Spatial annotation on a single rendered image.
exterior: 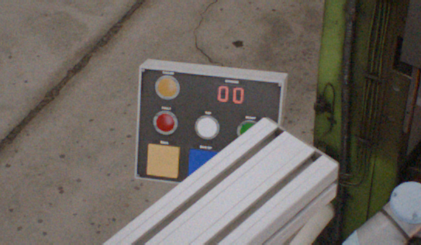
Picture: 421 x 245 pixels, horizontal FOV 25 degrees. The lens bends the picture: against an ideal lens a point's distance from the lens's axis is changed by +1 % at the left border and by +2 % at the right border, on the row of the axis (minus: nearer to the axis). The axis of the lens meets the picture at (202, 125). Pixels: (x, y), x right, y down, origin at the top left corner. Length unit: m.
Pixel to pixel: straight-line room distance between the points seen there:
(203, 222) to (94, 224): 2.63
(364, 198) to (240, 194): 1.72
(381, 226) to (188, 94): 0.62
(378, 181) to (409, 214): 0.70
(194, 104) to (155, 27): 2.01
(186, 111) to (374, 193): 0.59
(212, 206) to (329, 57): 1.47
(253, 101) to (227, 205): 1.35
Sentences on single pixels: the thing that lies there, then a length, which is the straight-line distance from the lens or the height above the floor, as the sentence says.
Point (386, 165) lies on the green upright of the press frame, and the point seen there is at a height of 0.88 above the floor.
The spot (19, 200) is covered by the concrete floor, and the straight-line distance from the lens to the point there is 3.56.
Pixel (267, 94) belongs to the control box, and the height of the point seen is 1.17.
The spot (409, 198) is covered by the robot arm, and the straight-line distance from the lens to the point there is 1.78.
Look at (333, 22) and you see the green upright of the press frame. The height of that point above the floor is 1.27.
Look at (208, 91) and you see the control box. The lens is 2.17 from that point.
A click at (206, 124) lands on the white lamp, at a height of 1.10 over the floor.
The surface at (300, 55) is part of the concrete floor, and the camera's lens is 4.02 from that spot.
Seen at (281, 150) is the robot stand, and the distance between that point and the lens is 0.86.
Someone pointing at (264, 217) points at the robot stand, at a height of 2.03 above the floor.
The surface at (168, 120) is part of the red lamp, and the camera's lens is 2.20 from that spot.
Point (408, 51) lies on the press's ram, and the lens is 1.94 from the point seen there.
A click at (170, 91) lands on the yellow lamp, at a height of 1.16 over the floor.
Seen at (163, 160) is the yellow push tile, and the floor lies 1.01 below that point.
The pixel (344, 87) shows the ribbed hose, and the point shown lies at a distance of 2.26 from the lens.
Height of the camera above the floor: 2.66
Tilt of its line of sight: 46 degrees down
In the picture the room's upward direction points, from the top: 3 degrees counter-clockwise
